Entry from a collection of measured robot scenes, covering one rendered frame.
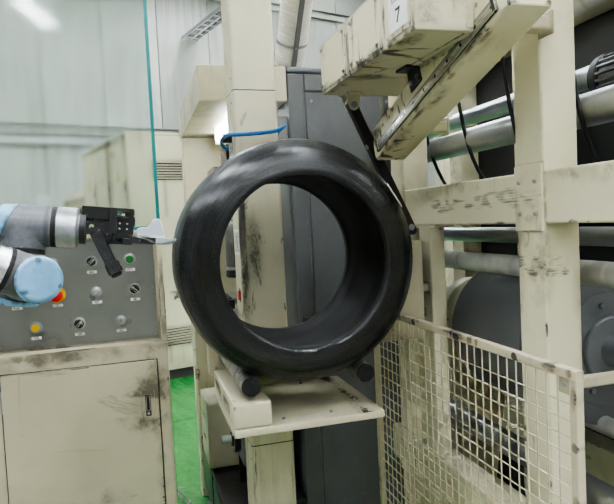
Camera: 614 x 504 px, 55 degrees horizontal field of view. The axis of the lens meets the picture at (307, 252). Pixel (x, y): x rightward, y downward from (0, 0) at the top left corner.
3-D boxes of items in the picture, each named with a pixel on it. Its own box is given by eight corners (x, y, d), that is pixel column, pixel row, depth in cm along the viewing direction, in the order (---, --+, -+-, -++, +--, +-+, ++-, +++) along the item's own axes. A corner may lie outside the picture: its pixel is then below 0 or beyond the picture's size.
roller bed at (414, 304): (356, 331, 195) (352, 241, 194) (398, 327, 199) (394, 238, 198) (380, 342, 176) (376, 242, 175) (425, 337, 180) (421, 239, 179)
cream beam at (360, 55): (319, 96, 174) (317, 45, 173) (398, 97, 181) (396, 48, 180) (412, 29, 116) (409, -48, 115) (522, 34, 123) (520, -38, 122)
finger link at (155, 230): (178, 219, 136) (136, 217, 133) (177, 245, 136) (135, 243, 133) (177, 220, 139) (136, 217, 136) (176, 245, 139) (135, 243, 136)
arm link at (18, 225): (-2, 248, 132) (1, 204, 133) (58, 252, 136) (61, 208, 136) (-12, 246, 123) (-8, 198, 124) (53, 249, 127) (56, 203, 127)
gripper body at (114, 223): (137, 209, 132) (79, 205, 129) (135, 247, 133) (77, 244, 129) (137, 210, 140) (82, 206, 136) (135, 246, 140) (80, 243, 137)
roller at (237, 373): (221, 364, 168) (220, 349, 168) (236, 363, 170) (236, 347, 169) (242, 398, 135) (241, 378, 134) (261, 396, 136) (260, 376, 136)
